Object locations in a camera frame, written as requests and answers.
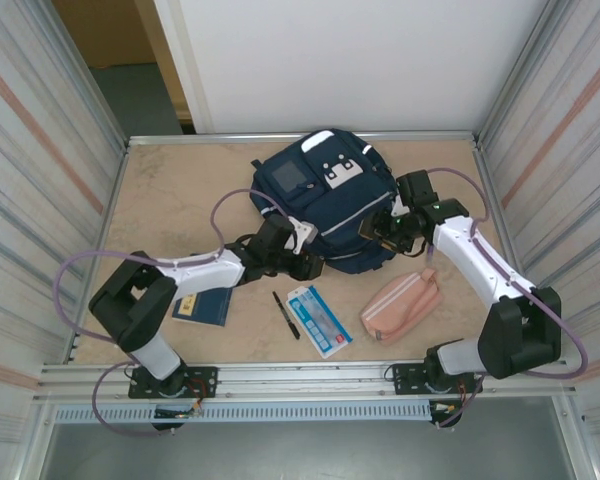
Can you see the navy blue backpack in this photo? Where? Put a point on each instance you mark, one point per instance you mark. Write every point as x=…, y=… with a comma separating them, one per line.
x=330, y=210

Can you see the blue white stationery packet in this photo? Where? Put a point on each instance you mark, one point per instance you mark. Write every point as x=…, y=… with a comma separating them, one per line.
x=320, y=322

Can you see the pink pencil pouch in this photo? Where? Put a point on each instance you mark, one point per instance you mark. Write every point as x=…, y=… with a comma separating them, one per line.
x=400, y=307

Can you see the navy notebook with yellow label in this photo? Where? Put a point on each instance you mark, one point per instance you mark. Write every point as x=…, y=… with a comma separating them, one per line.
x=207, y=307

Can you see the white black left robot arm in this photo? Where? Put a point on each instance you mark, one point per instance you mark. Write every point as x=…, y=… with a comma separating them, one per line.
x=200, y=272

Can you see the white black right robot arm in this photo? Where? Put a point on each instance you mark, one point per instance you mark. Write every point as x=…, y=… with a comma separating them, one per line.
x=467, y=265

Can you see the black pen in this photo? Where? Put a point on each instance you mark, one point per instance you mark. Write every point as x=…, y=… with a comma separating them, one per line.
x=286, y=316

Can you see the brown door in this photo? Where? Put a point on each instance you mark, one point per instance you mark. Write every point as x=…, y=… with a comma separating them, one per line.
x=105, y=30

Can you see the wide aluminium mounting rail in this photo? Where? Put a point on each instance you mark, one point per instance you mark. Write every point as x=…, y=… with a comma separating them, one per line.
x=305, y=372

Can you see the long aluminium table edge rail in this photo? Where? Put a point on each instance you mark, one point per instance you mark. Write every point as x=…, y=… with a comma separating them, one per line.
x=205, y=137

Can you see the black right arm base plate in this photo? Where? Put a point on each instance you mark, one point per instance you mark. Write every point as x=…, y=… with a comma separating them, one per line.
x=405, y=377

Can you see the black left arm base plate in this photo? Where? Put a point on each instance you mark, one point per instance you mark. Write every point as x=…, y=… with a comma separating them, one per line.
x=205, y=380

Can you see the aluminium frame post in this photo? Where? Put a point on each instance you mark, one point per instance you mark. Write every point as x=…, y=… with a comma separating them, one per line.
x=82, y=75
x=520, y=75

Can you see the white door frame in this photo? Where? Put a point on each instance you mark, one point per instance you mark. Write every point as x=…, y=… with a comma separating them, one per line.
x=182, y=60

